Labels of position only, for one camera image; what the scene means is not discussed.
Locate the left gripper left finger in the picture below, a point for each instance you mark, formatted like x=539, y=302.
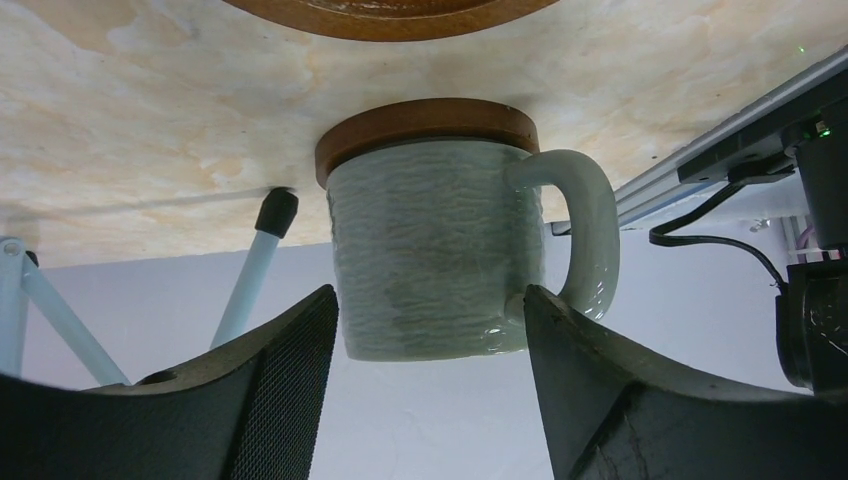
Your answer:
x=249, y=409

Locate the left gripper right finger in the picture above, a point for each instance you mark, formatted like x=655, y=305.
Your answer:
x=614, y=409

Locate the aluminium frame rail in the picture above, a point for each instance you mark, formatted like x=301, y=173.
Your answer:
x=753, y=136

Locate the brown wooden coaster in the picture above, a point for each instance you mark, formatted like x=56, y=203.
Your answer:
x=390, y=20
x=422, y=119

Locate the grey blue mug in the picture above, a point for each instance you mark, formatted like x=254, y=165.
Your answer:
x=436, y=242

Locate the light blue tripod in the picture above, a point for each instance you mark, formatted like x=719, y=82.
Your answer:
x=23, y=283

